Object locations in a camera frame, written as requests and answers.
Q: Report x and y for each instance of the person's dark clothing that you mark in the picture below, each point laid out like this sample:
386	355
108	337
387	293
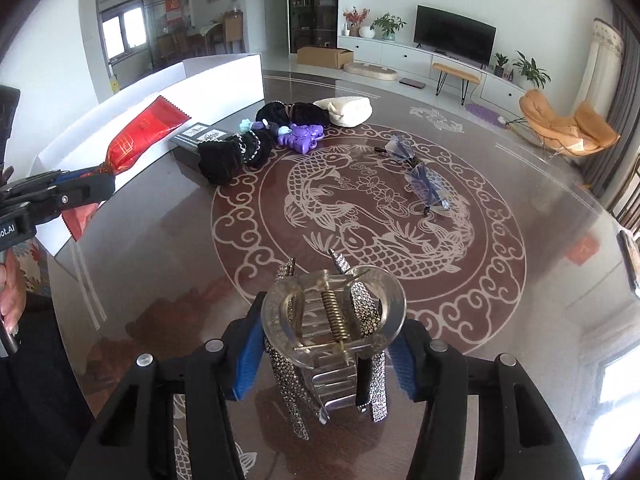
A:
35	410

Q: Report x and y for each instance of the dark flat object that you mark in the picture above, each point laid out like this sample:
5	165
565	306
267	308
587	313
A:
630	260

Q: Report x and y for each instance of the wooden slatted chair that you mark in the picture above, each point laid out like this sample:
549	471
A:
631	200

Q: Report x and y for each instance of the cream fabric pouch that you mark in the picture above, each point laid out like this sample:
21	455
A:
345	110

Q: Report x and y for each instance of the floral patterned cloth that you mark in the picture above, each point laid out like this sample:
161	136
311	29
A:
35	265

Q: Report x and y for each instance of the bushy green potted plant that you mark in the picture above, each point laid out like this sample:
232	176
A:
387	25

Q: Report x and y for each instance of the white round vase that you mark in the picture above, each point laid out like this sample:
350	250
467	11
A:
366	32

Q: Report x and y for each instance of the rhinestone hair claw clip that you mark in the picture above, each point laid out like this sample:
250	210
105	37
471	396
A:
370	310

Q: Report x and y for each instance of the red flower arrangement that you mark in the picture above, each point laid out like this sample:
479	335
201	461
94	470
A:
355	19

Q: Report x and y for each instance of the purple toy wand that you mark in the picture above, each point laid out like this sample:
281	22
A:
300	137

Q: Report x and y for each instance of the dark glass display cabinet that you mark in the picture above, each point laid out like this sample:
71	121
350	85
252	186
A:
312	5

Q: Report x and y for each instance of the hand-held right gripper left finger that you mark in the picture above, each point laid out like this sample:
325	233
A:
245	365

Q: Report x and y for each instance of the orange lounge chair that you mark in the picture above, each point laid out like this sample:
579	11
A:
550	120

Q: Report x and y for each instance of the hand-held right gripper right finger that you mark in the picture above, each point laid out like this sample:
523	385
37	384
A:
402	370

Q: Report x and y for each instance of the person's left hand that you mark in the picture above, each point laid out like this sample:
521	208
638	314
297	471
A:
12	295

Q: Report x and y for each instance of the small potted plant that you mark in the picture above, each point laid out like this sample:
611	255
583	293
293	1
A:
500	62

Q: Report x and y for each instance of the grey curtain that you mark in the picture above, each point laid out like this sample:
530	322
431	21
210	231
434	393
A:
620	135

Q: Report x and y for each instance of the black flat device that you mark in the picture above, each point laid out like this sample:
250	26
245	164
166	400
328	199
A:
412	82

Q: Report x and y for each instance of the brown cardboard box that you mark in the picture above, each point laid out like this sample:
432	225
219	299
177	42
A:
322	57

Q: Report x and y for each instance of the brown patterned glass desktop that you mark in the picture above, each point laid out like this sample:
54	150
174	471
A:
175	260

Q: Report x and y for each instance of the wooden sideboard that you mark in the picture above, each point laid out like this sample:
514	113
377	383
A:
232	32

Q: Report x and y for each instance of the red foil packet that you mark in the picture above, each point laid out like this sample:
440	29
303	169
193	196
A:
145	127

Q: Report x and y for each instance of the blue lens glasses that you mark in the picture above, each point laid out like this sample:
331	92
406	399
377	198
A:
420	175

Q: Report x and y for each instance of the beige round pet bed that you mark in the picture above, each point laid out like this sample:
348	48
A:
370	71

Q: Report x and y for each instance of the purple floor mat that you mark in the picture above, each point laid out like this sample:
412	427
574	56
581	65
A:
482	112

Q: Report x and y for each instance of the black cardboard box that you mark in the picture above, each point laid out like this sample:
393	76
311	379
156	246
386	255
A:
192	137

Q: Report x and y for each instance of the broad leaf potted plant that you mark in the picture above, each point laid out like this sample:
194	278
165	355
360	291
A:
530	67

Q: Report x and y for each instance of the window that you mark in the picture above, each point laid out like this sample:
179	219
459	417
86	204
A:
125	35

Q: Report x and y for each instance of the wooden bench with black legs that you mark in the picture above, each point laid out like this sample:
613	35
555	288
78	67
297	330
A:
455	71

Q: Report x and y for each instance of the black scrunchie with white trim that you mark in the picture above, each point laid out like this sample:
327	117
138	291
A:
222	160

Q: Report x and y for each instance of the white storage box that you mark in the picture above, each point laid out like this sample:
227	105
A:
220	80

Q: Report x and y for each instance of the black flat television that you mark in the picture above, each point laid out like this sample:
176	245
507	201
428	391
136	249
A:
455	32

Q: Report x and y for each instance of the red door poster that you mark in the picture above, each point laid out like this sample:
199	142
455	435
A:
173	10

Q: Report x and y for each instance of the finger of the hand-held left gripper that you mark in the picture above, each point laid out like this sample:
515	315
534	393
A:
85	192
45	180

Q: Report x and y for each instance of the white television cabinet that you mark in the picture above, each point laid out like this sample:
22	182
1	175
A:
400	52

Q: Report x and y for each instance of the dining table with cloth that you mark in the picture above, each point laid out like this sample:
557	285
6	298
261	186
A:
207	35

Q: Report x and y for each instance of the covered standing air conditioner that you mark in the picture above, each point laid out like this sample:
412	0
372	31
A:
602	60

